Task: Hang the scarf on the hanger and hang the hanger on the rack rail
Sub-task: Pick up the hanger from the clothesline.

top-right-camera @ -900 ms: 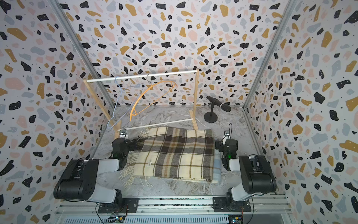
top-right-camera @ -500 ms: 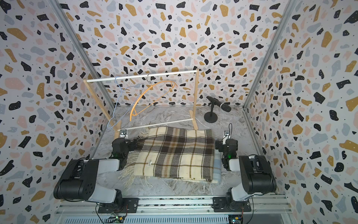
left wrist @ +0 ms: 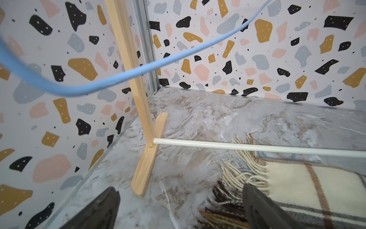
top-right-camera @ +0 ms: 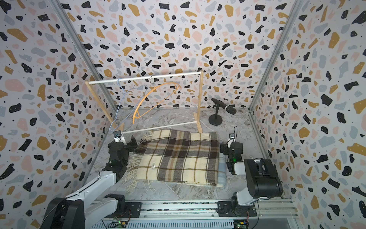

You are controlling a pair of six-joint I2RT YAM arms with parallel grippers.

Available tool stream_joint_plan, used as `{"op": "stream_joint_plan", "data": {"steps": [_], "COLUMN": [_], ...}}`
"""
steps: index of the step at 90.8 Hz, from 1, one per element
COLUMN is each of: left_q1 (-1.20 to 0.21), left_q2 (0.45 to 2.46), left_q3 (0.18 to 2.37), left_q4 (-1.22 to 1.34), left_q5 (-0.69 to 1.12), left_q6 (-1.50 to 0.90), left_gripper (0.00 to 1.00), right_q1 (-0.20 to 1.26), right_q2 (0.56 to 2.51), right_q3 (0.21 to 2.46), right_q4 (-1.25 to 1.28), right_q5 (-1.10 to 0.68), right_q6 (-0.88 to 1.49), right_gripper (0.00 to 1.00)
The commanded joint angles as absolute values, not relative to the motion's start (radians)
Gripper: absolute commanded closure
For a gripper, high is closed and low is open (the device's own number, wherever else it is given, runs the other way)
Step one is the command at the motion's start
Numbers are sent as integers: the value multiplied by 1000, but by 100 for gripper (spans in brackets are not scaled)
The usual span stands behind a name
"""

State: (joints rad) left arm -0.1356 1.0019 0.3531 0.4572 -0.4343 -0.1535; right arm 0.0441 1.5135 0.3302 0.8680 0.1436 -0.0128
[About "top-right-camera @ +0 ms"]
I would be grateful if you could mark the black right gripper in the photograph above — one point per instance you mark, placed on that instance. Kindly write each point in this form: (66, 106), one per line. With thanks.
(225, 147)

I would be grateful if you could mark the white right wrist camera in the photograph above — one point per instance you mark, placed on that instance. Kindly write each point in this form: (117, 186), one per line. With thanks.
(232, 139)

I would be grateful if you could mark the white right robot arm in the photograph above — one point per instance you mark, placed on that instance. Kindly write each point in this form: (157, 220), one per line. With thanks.
(262, 180)

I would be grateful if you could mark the green circuit board right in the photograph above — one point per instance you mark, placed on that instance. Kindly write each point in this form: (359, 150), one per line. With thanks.
(240, 224)

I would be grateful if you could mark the wooden clothes rack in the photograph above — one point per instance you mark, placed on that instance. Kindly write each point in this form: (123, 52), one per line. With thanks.
(136, 114)

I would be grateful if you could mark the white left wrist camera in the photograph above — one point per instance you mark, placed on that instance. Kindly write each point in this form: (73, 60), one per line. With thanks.
(118, 137)

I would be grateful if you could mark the blue plaid scarf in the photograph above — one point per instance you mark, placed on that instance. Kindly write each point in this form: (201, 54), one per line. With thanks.
(222, 168)

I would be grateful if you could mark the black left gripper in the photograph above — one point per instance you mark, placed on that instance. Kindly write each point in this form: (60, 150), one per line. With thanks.
(130, 148)

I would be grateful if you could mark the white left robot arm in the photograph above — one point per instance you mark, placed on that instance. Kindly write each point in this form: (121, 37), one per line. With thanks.
(77, 210)

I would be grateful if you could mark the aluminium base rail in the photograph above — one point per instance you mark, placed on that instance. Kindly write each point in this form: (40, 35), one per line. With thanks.
(203, 214)

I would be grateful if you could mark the green circuit board left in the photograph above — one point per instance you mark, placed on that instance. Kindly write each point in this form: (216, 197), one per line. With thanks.
(120, 223)

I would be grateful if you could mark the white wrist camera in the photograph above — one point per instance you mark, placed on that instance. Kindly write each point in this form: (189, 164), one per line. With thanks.
(232, 139)
(118, 137)

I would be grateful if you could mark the green circuit board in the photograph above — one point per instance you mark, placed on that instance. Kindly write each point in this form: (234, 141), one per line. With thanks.
(120, 223)
(240, 224)

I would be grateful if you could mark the brown plaid scarf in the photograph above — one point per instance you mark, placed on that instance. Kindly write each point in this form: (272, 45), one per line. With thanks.
(175, 156)

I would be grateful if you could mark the light blue wire hanger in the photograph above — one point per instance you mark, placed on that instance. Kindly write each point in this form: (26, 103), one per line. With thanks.
(112, 127)

